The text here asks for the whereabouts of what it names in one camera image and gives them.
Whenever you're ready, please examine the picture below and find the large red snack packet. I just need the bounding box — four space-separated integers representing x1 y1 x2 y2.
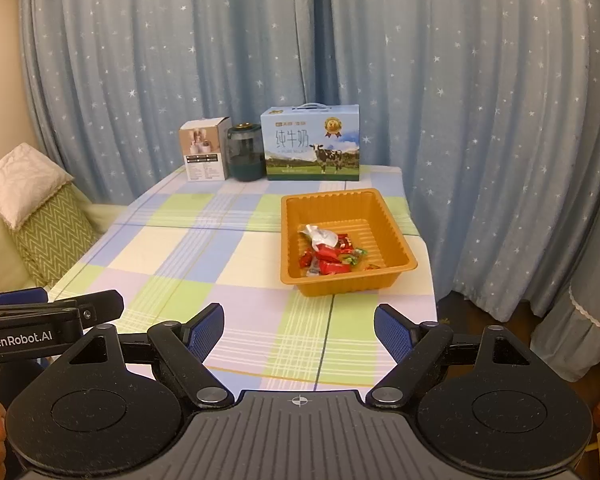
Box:
319 258 354 276

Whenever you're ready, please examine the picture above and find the white green snack pouch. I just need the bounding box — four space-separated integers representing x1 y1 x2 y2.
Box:
300 223 339 249

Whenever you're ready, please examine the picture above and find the dark green glass jar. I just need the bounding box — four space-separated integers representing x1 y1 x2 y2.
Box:
226 122 266 182

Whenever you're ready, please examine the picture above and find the orange plastic tray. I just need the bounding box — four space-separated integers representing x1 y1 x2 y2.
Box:
280 188 419 298

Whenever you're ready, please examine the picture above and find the white product box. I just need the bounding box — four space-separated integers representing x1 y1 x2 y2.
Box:
178 116 232 183

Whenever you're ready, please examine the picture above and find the grey lace-trimmed curtain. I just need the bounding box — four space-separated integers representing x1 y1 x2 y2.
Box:
544 240 600 382

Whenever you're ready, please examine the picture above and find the beige pillow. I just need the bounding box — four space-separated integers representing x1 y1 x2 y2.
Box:
0 142 75 231

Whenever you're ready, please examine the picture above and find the checked tablecloth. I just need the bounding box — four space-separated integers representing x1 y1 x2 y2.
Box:
47 162 439 395

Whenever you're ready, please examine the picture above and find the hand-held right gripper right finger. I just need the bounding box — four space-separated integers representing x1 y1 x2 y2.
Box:
365 303 544 409

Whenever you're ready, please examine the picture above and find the blue star curtain panel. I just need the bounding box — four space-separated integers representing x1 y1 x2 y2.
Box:
322 0 600 323
19 0 331 206

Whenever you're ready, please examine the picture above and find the green zigzag pillow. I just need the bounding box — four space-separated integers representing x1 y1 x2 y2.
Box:
12 185 99 288

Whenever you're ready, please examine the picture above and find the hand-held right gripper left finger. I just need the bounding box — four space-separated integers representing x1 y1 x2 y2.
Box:
54 302 236 410

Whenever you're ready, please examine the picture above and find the blue milk carton box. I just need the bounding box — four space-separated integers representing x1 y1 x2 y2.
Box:
260 103 362 182

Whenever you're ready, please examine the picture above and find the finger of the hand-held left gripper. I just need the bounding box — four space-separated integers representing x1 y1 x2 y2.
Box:
45 288 125 334
0 287 49 308

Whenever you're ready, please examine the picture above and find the light green sofa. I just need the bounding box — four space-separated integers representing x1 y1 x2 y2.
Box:
0 200 131 301

